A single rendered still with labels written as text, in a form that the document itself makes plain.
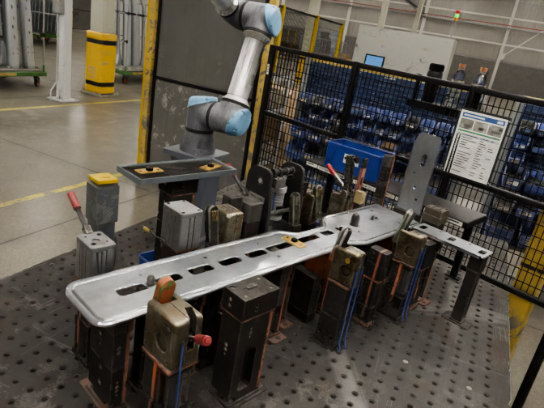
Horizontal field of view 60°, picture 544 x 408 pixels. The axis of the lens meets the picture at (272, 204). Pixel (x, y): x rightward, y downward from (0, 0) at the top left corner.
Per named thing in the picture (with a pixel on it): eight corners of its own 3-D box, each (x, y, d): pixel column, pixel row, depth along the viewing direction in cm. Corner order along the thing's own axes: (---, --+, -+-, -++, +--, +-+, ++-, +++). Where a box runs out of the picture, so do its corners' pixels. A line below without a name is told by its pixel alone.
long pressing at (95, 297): (104, 338, 95) (104, 332, 94) (57, 286, 109) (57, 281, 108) (422, 225, 192) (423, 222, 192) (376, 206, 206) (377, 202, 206)
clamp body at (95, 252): (82, 373, 124) (87, 252, 112) (65, 350, 131) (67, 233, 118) (116, 360, 131) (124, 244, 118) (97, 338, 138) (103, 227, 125)
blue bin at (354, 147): (375, 183, 224) (382, 157, 220) (322, 164, 241) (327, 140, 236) (389, 179, 237) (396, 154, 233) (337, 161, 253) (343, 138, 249)
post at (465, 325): (466, 330, 177) (491, 262, 167) (439, 316, 183) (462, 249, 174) (473, 325, 181) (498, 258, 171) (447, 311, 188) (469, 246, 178)
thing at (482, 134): (487, 188, 205) (512, 118, 195) (440, 172, 219) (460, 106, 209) (489, 187, 206) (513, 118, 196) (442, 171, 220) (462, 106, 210)
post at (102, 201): (91, 324, 143) (96, 189, 128) (79, 312, 148) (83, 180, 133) (113, 316, 149) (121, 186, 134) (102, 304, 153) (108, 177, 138)
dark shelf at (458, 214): (465, 230, 192) (468, 223, 191) (303, 163, 248) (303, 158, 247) (486, 221, 208) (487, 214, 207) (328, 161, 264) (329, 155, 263)
